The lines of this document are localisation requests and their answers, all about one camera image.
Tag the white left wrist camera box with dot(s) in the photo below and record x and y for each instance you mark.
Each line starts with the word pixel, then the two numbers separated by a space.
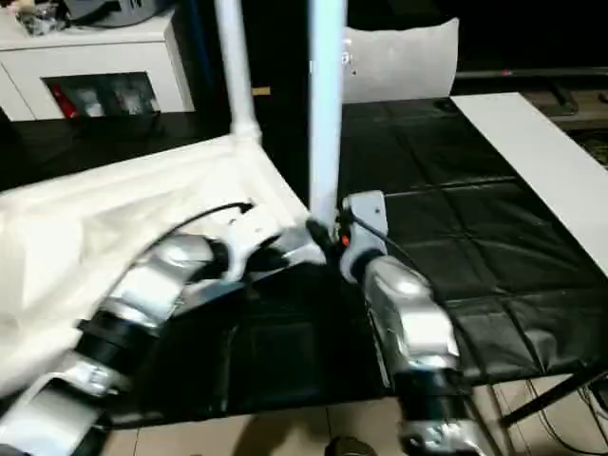
pixel 247 233

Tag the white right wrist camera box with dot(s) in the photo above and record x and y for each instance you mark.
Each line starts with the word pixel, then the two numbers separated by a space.
pixel 370 209

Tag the white plastic table leg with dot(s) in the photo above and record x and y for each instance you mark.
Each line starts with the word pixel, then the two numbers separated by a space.
pixel 325 119
pixel 237 71

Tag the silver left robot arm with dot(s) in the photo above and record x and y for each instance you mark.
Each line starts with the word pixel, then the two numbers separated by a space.
pixel 157 271

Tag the black mat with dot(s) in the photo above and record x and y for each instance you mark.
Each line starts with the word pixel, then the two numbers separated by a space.
pixel 475 214

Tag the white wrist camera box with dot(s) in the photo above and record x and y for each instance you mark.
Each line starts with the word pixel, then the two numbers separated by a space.
pixel 370 209
pixel 247 233

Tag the white plastic table top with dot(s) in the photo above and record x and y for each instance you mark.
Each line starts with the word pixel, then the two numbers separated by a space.
pixel 71 214

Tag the white glass-door cabinet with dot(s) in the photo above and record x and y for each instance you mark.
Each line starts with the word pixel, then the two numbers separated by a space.
pixel 95 52

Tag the black metal table frame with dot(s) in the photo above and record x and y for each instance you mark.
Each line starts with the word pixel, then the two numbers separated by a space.
pixel 546 401

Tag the white flat board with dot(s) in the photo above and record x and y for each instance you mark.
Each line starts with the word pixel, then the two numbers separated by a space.
pixel 537 142

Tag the black case with gold label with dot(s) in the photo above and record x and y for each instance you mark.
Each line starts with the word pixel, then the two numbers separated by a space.
pixel 275 47

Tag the grey pillow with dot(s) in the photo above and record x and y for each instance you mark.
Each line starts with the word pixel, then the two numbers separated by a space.
pixel 404 62

